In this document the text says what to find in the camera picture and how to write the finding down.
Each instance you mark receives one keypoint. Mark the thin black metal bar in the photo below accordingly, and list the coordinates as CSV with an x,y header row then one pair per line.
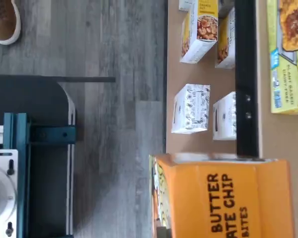
x,y
94,79

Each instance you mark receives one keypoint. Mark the black metal shelf rack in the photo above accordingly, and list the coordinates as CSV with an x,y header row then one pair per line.
x,y
245,74

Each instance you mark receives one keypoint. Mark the black platform white edge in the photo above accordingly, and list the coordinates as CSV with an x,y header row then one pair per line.
x,y
47,173

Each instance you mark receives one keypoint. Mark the yellow label granola box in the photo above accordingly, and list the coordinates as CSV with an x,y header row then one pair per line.
x,y
226,44
203,24

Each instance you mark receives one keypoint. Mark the orange Bobo's oat bites box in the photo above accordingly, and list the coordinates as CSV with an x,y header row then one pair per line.
x,y
226,198

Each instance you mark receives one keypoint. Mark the white patterned pantry box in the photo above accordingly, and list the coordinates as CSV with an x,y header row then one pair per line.
x,y
191,109
224,116

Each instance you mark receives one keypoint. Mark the white mounting plate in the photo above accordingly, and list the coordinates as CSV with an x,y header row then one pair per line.
x,y
5,158

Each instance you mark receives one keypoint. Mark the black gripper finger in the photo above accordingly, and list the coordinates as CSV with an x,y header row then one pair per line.
x,y
165,231

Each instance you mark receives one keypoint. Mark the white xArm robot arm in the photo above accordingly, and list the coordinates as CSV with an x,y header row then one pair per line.
x,y
0,193

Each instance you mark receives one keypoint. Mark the green Bobo's apple pie box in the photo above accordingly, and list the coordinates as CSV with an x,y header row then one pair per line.
x,y
288,74

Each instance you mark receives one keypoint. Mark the teal metal frame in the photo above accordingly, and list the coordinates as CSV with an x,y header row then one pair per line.
x,y
22,148

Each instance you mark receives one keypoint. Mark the brown shoe white sole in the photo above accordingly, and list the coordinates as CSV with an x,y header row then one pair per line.
x,y
3,19

